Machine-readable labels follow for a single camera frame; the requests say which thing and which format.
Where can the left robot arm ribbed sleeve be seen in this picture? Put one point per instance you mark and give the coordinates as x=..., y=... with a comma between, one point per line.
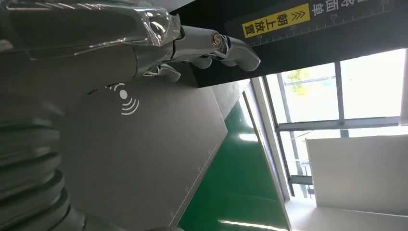
x=28, y=178

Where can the white panel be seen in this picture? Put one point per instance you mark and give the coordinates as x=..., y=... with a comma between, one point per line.
x=357, y=172

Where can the grey window frame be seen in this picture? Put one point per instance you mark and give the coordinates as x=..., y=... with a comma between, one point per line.
x=338, y=123

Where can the grey conveyor side rail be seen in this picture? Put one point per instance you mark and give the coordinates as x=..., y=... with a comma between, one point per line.
x=266, y=140

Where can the black inbound scanning machine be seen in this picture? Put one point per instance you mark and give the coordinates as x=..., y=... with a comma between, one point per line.
x=143, y=153

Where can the yellow label sticker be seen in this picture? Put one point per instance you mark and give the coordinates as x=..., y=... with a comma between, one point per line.
x=274, y=20

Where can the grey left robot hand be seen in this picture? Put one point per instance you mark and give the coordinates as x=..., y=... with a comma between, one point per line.
x=79, y=47

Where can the green conveyor belt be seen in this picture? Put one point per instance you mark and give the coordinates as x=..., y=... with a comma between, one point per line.
x=236, y=185

